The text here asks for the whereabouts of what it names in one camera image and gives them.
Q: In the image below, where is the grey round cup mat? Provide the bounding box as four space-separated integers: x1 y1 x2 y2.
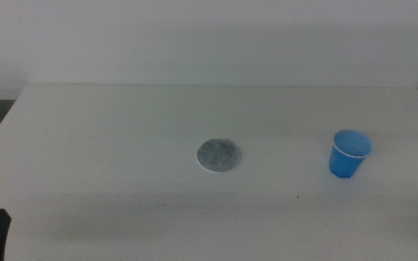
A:
196 138 242 173

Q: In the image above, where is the blue plastic cup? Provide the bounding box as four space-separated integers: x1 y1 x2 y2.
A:
328 129 373 179

